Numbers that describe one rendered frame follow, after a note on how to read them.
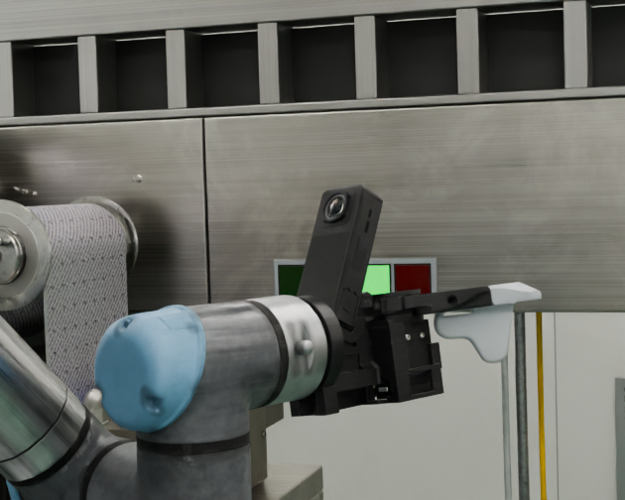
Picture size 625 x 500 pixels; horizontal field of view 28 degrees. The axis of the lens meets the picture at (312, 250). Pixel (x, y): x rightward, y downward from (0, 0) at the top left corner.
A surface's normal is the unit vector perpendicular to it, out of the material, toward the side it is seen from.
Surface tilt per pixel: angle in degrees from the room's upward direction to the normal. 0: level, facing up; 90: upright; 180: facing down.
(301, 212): 90
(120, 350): 91
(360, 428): 90
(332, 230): 62
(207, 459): 90
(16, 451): 118
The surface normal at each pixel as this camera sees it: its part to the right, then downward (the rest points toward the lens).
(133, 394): -0.71, 0.06
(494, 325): 0.20, -0.07
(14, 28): -0.30, 0.06
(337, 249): -0.67, -0.41
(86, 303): 0.95, -0.01
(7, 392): 0.66, 0.07
